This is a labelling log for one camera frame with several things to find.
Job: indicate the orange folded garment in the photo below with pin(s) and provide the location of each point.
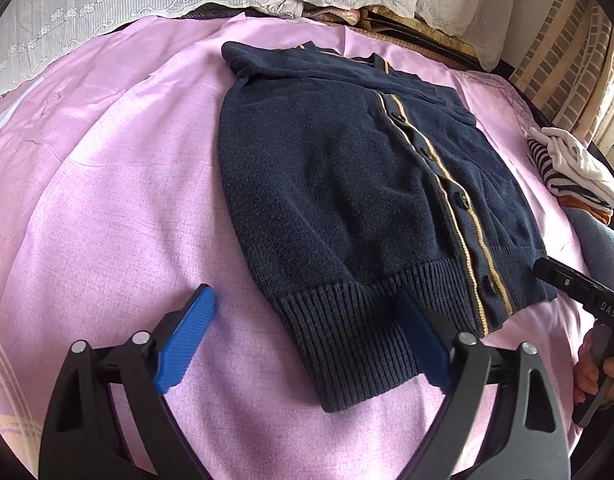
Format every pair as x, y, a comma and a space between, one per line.
600, 213

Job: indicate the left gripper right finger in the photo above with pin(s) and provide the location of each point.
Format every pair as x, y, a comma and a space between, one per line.
499, 418

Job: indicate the woven bamboo mat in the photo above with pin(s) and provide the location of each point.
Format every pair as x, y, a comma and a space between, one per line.
411, 33

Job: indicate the person's right hand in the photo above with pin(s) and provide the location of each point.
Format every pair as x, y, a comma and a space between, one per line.
587, 373

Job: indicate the navy school cardigan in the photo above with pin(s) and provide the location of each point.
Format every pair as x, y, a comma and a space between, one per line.
346, 181

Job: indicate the white knit sweater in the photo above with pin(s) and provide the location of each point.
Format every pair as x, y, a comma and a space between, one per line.
572, 160

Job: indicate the pink bed sheet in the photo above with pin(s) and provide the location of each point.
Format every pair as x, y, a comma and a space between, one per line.
112, 213

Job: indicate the grey blue folded garment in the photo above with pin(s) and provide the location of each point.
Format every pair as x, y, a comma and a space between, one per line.
596, 242

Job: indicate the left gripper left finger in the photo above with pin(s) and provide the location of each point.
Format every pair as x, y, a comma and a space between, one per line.
82, 436

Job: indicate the brick pattern curtain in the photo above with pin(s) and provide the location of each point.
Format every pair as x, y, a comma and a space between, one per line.
568, 72

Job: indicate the striped folded garment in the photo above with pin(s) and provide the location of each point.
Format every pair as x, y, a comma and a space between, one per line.
559, 184

